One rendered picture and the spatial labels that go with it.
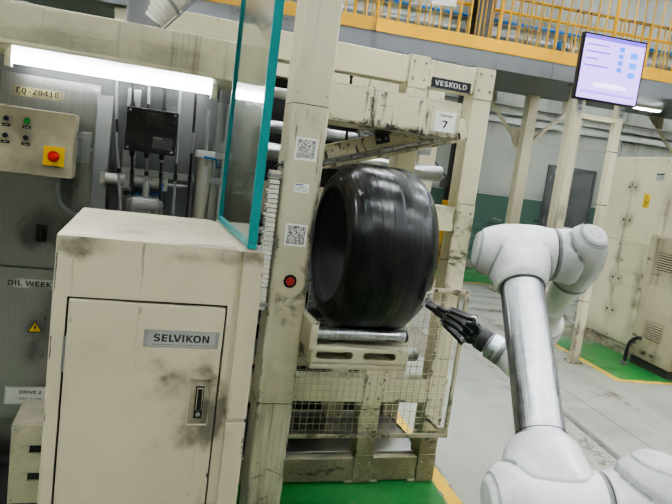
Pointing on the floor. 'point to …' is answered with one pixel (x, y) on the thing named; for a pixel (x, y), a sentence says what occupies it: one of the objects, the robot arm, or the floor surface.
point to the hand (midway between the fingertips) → (436, 308)
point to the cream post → (263, 462)
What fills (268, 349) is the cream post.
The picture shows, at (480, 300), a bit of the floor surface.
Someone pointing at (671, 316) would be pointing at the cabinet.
